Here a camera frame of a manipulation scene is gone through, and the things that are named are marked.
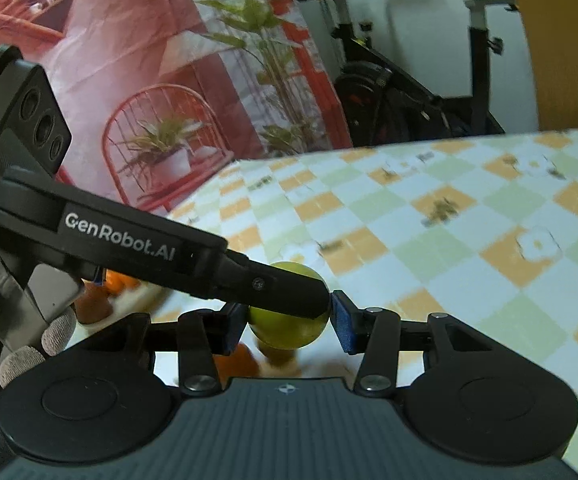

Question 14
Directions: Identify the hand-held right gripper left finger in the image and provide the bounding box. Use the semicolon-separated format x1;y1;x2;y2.
69;301;248;397

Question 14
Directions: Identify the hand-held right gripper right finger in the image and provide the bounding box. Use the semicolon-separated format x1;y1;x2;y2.
331;289;517;397

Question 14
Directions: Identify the wooden board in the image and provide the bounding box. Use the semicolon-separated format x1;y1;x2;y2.
500;0;578;132

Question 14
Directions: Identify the small orange tangerine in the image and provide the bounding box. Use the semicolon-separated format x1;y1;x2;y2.
104;269;141;295
214;342;261;377

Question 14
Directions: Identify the printed backdrop cloth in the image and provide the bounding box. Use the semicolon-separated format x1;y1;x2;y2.
0;0;356;226

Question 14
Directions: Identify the brown red apple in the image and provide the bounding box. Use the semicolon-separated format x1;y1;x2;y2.
76;280;116;324

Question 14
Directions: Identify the checkered floral tablecloth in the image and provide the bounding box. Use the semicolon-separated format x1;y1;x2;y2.
153;125;578;480

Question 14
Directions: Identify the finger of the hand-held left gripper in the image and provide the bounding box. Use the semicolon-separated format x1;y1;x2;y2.
188;252;332;321

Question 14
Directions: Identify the black exercise bike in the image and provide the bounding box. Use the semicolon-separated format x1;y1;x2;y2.
275;0;520;150

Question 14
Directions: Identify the person's left hand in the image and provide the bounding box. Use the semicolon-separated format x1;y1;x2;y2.
0;244;78;389

